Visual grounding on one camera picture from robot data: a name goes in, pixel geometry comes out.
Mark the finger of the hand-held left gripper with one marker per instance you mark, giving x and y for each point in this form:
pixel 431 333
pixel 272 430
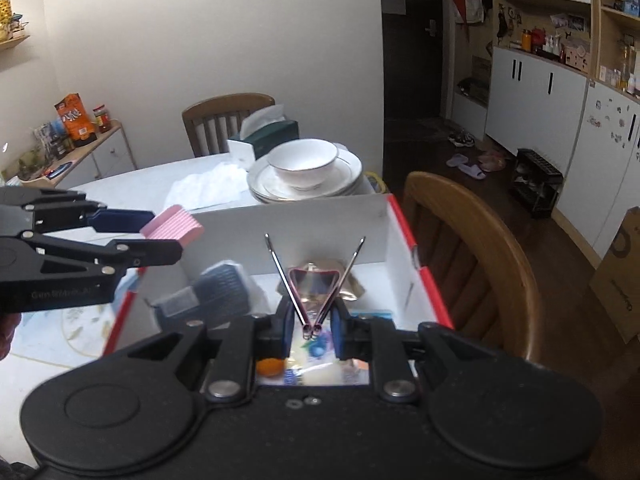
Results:
pixel 150 253
pixel 125 220

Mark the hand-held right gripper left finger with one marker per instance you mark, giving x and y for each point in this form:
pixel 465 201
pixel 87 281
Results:
pixel 287 326

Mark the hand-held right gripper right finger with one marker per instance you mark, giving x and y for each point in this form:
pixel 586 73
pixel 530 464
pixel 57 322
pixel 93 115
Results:
pixel 339 334

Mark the pink ribbed block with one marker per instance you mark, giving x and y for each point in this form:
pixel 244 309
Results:
pixel 172 225

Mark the orange fruit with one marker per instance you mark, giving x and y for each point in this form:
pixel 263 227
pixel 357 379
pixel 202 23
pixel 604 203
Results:
pixel 270 367

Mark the metal tongs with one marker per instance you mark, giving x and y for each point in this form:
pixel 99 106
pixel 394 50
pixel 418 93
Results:
pixel 312 280

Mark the grey black rectangular object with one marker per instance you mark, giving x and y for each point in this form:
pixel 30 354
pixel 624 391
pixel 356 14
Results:
pixel 215 290

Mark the white cardboard box red edges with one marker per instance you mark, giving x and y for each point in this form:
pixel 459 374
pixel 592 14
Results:
pixel 320 225

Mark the white desktop table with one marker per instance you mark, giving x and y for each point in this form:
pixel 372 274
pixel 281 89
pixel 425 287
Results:
pixel 145 175

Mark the person's left hand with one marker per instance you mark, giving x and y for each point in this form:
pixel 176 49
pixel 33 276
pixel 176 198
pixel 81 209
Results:
pixel 7 332

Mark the blueberry bread snack packet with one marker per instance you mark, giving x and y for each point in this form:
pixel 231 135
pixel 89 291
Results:
pixel 317 347

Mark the printed table mat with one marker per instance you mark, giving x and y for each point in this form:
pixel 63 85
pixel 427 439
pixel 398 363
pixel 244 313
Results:
pixel 65 330

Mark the gold foil packet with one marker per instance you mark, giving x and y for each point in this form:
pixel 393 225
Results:
pixel 350 287

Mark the white side cabinet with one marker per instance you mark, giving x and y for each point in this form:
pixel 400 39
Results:
pixel 107 155

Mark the crumpled white paper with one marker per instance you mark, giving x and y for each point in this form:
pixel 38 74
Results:
pixel 210 185

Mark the red-lidded jar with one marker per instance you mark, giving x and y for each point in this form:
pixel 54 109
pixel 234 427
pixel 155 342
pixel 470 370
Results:
pixel 102 119

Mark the orange snack bag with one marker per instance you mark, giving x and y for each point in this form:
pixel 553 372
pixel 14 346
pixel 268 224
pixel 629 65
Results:
pixel 75 117

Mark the wooden slatted chair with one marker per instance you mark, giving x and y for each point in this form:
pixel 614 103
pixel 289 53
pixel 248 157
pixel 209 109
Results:
pixel 220 107

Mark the wooden curved-back chair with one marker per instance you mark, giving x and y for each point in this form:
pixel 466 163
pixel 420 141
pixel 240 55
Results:
pixel 475 240

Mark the white gold-rimmed bowl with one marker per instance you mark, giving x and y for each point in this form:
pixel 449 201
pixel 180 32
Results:
pixel 302 160

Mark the green tissue box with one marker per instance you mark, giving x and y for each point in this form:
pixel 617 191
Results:
pixel 277 132

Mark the purple slipper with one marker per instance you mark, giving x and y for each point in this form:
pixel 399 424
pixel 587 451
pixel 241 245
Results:
pixel 472 171

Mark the pink slipper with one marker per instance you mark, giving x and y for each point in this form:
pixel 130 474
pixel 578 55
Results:
pixel 492 162

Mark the dark sneakers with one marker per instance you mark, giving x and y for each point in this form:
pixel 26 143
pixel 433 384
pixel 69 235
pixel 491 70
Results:
pixel 461 138

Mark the black shoe rack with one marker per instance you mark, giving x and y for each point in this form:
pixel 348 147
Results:
pixel 537 180

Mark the white low bench cabinet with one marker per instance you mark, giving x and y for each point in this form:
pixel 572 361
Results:
pixel 470 115

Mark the brown cardboard box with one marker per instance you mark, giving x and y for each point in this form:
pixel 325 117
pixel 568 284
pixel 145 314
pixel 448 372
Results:
pixel 620 275

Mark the white stickered cabinet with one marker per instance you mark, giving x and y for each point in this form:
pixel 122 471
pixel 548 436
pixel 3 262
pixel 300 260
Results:
pixel 600 175

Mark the dark door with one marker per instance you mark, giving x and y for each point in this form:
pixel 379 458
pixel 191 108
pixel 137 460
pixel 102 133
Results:
pixel 410 35

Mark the orange bottle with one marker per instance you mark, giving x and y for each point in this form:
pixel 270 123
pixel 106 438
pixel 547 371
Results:
pixel 526 41

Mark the red white hanging bag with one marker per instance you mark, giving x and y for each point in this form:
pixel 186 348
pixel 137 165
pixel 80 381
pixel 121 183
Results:
pixel 470 5

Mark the wooden shelf unit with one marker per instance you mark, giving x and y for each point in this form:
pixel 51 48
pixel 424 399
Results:
pixel 615 35

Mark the wooden wall shelf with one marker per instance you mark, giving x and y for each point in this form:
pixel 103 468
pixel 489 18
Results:
pixel 12 40

